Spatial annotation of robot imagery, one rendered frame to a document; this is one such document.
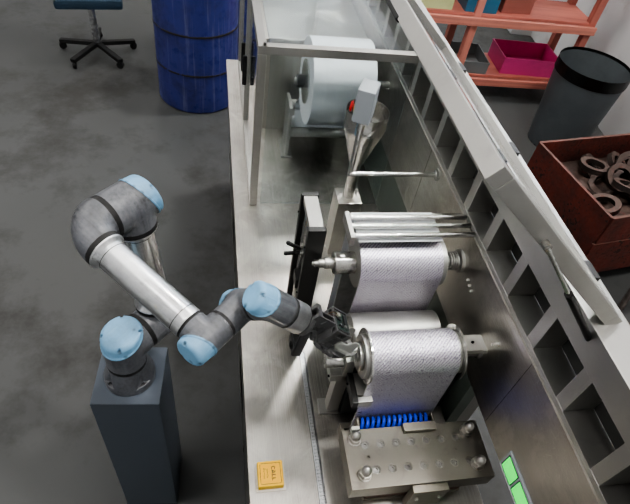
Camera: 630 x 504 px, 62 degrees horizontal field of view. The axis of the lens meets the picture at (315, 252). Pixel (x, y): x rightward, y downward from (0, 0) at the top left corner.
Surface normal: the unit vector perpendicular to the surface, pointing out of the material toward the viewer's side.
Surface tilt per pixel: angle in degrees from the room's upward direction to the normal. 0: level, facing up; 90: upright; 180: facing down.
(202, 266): 0
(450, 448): 0
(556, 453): 90
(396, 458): 0
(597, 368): 90
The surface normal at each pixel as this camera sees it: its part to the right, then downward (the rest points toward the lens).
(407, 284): 0.14, 0.76
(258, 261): 0.13, -0.68
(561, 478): -0.98, 0.01
